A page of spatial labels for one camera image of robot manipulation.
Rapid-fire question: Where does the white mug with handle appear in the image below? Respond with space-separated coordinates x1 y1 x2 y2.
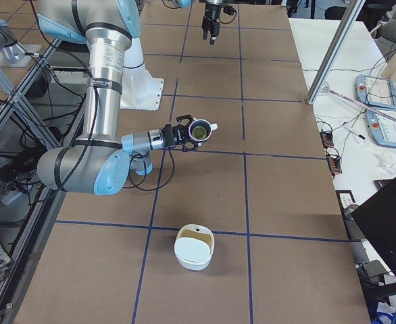
188 119 218 142

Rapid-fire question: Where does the teach pendant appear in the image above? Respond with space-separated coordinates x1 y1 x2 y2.
355 74 396 109
366 110 396 149

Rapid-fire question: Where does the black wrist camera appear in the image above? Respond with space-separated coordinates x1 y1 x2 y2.
220 4 237 24

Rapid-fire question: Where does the near teach pendant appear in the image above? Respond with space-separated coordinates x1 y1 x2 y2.
366 110 396 149

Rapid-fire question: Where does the black monitor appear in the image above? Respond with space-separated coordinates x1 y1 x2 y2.
352 177 396 275

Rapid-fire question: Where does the crumpled white tissue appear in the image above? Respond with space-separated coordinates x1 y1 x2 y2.
374 152 396 175

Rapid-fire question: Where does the white bin with swing lid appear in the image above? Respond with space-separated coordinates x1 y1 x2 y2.
174 224 215 271

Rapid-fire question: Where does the yellow-green lemon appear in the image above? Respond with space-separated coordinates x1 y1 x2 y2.
192 126 207 140

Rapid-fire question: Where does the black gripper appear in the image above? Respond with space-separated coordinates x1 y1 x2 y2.
201 0 223 45
162 115 202 152

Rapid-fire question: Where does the far teach pendant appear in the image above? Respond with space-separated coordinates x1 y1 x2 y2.
355 74 396 109

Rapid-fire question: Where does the aluminium frame post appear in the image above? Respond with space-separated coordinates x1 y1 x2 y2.
306 0 365 105

